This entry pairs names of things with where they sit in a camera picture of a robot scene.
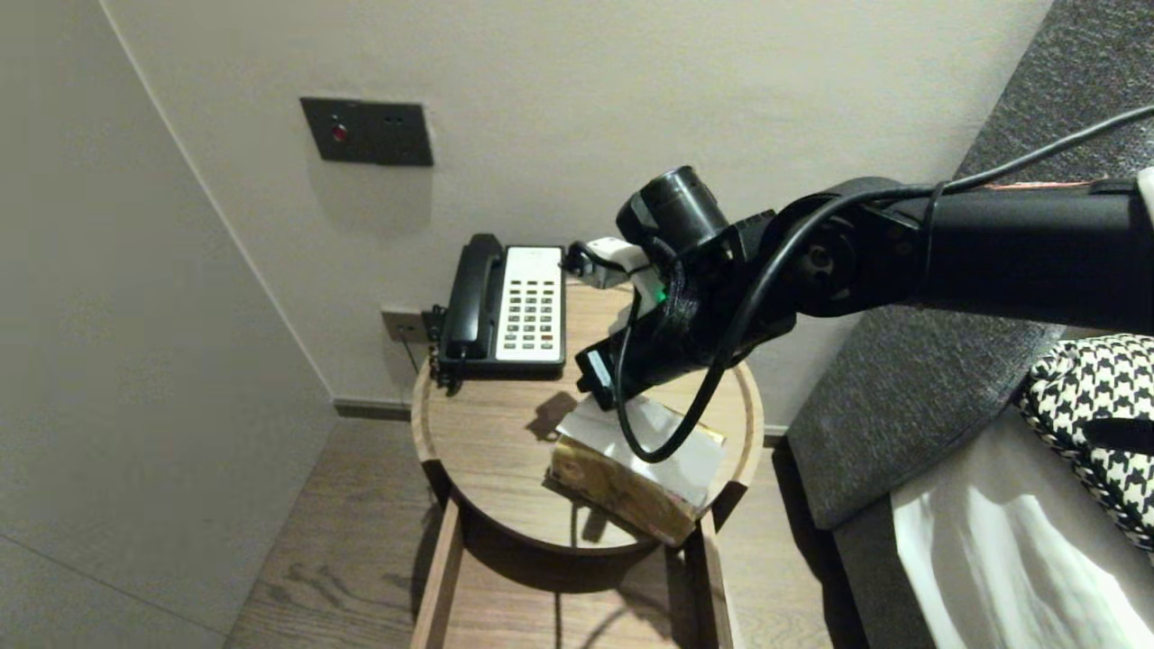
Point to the grey fabric bed headboard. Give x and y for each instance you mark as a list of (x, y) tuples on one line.
[(911, 424)]

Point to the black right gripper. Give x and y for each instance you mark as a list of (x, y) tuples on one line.
[(658, 356)]

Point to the white and gold tissue pack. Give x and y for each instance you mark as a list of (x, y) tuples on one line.
[(631, 491)]

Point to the black telephone handset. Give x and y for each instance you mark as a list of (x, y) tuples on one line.
[(473, 297)]

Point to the dark wall switch panel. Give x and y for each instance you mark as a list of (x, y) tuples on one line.
[(370, 133)]

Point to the wooden table drawer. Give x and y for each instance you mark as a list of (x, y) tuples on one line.
[(505, 613)]

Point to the black and white desk telephone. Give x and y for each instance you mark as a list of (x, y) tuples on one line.
[(532, 306)]

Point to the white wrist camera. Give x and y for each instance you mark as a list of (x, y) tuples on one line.
[(613, 257)]

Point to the black white houndstooth pillow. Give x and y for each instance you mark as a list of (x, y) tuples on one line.
[(1082, 388)]

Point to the grey wall socket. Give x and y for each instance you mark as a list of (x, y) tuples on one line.
[(397, 326)]

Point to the white bed sheet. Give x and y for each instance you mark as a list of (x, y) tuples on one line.
[(992, 559)]

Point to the round wooden side table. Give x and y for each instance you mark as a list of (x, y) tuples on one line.
[(505, 451)]

